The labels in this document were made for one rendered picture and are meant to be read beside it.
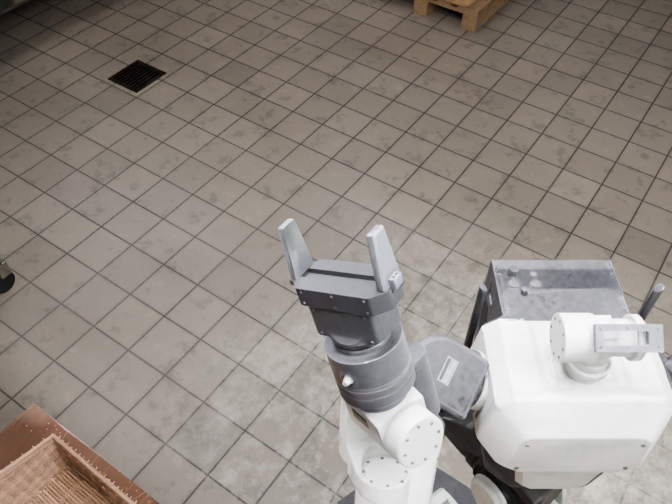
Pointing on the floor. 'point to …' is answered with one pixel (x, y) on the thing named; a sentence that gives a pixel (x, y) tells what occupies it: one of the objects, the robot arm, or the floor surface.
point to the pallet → (476, 16)
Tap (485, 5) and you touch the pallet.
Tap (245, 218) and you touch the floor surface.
